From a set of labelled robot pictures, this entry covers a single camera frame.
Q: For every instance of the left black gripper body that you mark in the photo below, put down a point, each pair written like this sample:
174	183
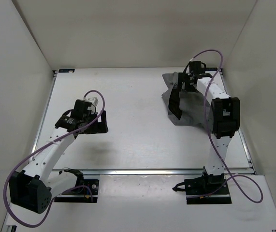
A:
91	117

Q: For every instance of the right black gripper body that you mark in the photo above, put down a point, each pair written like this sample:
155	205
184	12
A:
184	77

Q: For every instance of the grey pleated skirt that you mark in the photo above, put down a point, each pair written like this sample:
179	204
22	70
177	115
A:
191	103

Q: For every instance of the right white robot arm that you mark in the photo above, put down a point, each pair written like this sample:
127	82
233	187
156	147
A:
222	122

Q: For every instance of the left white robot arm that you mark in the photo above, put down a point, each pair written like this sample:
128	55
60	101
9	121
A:
32	188

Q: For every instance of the right blue table label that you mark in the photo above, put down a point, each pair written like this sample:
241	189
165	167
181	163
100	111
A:
210	69

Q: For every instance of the blue table label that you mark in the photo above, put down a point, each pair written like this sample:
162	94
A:
210	69
66	70

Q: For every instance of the left blue table label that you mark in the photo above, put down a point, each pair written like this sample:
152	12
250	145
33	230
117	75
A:
66	70

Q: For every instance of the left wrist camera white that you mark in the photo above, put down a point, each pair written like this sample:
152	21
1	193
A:
93	104

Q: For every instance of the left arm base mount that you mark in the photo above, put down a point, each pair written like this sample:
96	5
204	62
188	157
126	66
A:
86	189

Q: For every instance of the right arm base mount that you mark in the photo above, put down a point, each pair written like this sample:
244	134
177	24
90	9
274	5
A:
206	189

